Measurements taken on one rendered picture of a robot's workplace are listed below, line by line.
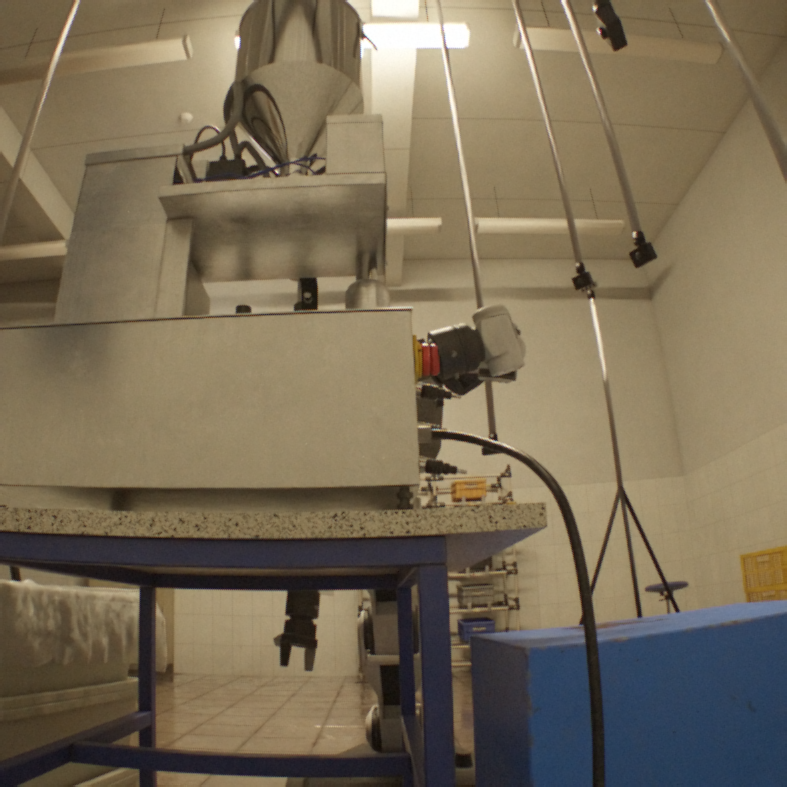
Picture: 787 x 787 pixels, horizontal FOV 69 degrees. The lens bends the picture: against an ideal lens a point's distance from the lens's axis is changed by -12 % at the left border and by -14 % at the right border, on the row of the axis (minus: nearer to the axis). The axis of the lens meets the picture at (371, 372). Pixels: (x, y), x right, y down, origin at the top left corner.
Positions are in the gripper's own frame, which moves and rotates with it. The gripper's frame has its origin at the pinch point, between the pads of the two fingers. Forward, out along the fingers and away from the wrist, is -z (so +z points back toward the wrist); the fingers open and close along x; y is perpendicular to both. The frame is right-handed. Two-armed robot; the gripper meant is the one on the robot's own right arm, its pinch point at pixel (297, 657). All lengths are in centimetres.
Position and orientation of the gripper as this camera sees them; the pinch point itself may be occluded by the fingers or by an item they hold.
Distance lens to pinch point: 171.8
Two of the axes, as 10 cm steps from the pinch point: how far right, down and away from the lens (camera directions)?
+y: 8.7, -1.9, -4.5
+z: 0.7, -8.6, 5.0
